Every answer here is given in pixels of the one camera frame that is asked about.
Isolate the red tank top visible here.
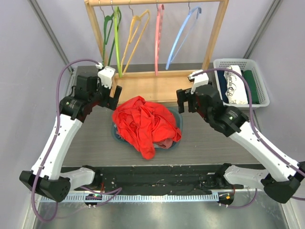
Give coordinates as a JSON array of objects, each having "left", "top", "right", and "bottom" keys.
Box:
[{"left": 112, "top": 96, "right": 182, "bottom": 160}]

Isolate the maroon tank top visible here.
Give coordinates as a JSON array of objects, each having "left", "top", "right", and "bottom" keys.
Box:
[{"left": 155, "top": 139, "right": 173, "bottom": 149}]

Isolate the yellow hanger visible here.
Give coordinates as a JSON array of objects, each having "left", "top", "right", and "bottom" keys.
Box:
[{"left": 121, "top": 10, "right": 151, "bottom": 74}]

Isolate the light blue hanger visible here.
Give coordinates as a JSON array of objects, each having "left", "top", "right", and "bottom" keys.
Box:
[{"left": 165, "top": 6, "right": 202, "bottom": 70}]

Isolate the pink hanger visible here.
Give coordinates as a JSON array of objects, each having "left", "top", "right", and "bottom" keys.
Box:
[{"left": 154, "top": 4, "right": 164, "bottom": 76}]

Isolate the lime green hanger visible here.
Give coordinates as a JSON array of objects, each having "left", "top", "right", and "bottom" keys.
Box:
[{"left": 114, "top": 6, "right": 122, "bottom": 78}]

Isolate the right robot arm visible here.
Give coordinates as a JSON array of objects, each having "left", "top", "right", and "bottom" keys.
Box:
[{"left": 176, "top": 84, "right": 305, "bottom": 204}]

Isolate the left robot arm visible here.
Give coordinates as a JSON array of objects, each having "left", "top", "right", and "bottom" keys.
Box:
[{"left": 19, "top": 69, "right": 122, "bottom": 202}]

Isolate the wooden clothes rack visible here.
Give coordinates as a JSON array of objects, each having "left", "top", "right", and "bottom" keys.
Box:
[{"left": 84, "top": 0, "right": 229, "bottom": 105}]

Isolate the teal plastic bin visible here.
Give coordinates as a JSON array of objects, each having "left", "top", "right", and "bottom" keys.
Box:
[{"left": 111, "top": 107, "right": 183, "bottom": 151}]

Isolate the folded navy shirt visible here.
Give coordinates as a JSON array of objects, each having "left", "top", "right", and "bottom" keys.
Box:
[{"left": 217, "top": 71, "right": 228, "bottom": 104}]

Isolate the folded white shirt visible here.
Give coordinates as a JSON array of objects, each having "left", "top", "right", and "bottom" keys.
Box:
[{"left": 224, "top": 71, "right": 248, "bottom": 104}]

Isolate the folded green shirt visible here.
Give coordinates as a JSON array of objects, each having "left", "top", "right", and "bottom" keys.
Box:
[{"left": 242, "top": 70, "right": 260, "bottom": 104}]

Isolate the white plastic basket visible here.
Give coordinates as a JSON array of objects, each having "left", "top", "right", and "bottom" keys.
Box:
[{"left": 213, "top": 58, "right": 270, "bottom": 109}]

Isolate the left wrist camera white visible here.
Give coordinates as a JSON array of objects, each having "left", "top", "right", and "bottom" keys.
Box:
[{"left": 95, "top": 63, "right": 116, "bottom": 89}]

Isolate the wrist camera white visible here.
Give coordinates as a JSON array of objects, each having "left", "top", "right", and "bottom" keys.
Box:
[
  {"left": 187, "top": 70, "right": 209, "bottom": 94},
  {"left": 95, "top": 63, "right": 116, "bottom": 89}
]

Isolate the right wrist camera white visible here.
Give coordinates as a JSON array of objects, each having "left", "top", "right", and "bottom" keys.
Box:
[{"left": 187, "top": 70, "right": 209, "bottom": 94}]

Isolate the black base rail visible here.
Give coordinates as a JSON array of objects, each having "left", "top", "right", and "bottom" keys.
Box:
[{"left": 88, "top": 164, "right": 245, "bottom": 196}]

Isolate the white slotted cable duct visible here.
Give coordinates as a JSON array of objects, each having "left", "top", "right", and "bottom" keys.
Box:
[{"left": 40, "top": 193, "right": 219, "bottom": 203}]

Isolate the aluminium frame post left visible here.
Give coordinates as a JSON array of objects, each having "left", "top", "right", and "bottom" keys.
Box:
[{"left": 27, "top": 0, "right": 69, "bottom": 64}]

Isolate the aluminium frame post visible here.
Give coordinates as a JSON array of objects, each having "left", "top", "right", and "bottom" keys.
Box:
[
  {"left": 243, "top": 0, "right": 283, "bottom": 59},
  {"left": 27, "top": 0, "right": 69, "bottom": 64}
]

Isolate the aluminium frame post right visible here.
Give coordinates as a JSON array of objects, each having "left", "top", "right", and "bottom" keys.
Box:
[{"left": 243, "top": 0, "right": 283, "bottom": 59}]

